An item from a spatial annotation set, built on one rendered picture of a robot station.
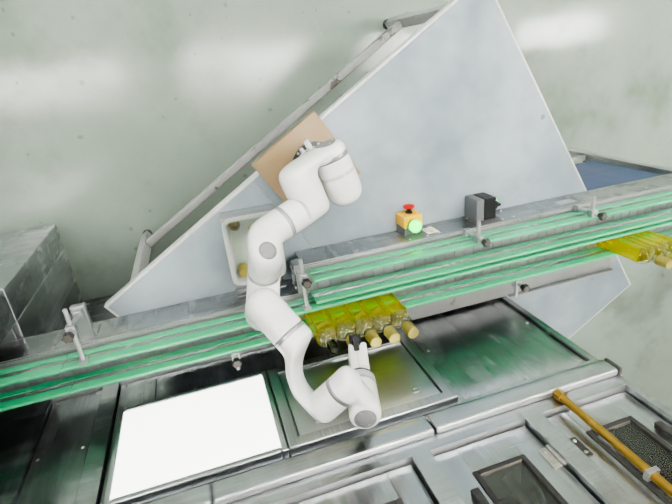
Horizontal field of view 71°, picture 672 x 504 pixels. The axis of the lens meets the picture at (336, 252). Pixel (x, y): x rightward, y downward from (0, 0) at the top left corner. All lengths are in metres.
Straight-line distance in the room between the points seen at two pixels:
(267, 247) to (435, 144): 0.82
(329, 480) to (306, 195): 0.67
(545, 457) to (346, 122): 1.08
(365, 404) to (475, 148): 1.04
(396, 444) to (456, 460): 0.15
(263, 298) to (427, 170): 0.85
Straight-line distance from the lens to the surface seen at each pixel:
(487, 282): 1.73
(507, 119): 1.83
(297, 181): 1.14
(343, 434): 1.27
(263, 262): 1.08
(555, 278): 2.01
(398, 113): 1.61
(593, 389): 1.50
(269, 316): 1.06
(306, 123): 1.49
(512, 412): 1.37
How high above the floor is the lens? 2.21
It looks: 63 degrees down
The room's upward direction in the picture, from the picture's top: 139 degrees clockwise
